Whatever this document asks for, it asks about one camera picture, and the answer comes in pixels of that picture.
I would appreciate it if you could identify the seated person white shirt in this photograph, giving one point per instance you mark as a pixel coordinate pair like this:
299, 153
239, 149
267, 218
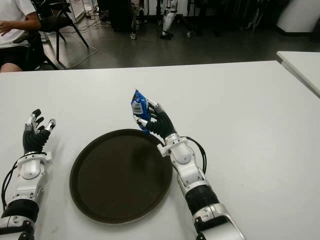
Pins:
12, 15

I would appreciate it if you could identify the folded metal stand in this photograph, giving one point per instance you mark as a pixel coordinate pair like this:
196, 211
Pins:
255, 18

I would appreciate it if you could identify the white partition panel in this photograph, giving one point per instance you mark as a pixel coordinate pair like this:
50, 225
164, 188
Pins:
297, 15

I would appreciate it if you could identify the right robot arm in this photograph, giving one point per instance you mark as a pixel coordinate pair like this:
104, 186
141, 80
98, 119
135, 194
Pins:
190, 170

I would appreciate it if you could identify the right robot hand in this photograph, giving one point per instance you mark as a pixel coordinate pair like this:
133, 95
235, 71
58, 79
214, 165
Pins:
162, 123

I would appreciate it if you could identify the white display cabinet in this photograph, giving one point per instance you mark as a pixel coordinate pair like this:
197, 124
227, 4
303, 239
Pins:
78, 8

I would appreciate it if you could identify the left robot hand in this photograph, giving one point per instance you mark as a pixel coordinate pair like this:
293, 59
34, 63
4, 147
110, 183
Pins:
33, 141

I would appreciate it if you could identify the black cabinet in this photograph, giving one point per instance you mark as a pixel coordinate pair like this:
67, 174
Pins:
122, 15

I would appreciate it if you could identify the white side table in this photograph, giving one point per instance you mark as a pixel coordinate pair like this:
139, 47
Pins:
302, 65

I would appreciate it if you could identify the black folding chair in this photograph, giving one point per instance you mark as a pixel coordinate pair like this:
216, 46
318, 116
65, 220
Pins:
56, 22

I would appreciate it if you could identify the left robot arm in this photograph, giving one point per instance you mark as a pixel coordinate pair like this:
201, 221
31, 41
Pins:
31, 168

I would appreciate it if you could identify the black office chair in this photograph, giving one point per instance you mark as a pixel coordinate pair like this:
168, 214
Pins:
35, 52

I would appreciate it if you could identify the blue Oreo package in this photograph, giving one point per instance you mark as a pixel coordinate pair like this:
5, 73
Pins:
140, 105

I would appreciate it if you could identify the round dark brown tray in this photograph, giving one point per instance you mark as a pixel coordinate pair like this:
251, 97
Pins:
121, 176

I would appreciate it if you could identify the white humanoid robot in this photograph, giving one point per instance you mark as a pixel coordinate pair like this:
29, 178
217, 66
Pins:
167, 20

